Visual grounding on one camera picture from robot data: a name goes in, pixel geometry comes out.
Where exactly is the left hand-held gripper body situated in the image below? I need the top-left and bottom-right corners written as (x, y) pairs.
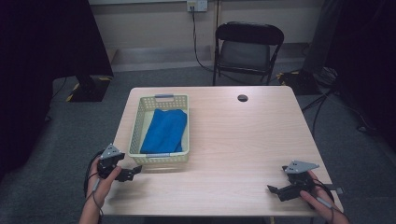
top-left (96, 143), bottom-right (126, 180)

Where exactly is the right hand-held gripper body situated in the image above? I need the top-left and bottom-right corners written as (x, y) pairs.
top-left (281, 160), bottom-right (320, 194)

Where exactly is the cream plastic basket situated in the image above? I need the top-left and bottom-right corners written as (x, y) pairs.
top-left (128, 93), bottom-right (191, 165)

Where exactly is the blue cloth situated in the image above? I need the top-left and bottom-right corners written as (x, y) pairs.
top-left (139, 107), bottom-right (189, 155)

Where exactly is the person's left hand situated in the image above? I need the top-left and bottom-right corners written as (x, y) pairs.
top-left (86, 157), bottom-right (123, 204)

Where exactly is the person's right hand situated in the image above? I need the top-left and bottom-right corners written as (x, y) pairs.
top-left (300, 170), bottom-right (344, 220)

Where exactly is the black taped stand base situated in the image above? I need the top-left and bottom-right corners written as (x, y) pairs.
top-left (276, 70), bottom-right (322, 96)
top-left (65, 74), bottom-right (113, 104)

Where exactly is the black stand leg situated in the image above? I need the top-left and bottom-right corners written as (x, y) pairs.
top-left (301, 88), bottom-right (341, 139)

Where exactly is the black curtain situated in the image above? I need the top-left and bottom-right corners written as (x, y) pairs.
top-left (0, 0), bottom-right (115, 183)
top-left (323, 0), bottom-right (396, 152)

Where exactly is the black folding chair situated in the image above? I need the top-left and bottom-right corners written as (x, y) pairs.
top-left (212, 21), bottom-right (285, 87)

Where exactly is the grey curtain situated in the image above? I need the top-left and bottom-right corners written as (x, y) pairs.
top-left (302, 0), bottom-right (335, 76)

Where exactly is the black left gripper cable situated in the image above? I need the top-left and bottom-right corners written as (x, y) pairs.
top-left (82, 149), bottom-right (105, 224)

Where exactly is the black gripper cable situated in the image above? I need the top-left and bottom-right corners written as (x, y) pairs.
top-left (311, 177), bottom-right (344, 224)
top-left (82, 149), bottom-right (105, 224)

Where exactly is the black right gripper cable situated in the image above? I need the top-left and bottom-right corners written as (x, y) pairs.
top-left (311, 177), bottom-right (344, 224)

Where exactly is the coiled cable bundle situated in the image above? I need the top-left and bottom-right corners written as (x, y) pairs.
top-left (317, 66), bottom-right (339, 89)

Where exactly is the black wall socket cable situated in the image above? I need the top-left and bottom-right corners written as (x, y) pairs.
top-left (191, 6), bottom-right (216, 73)

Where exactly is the white wall socket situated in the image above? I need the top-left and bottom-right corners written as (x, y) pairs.
top-left (186, 0), bottom-right (209, 13)

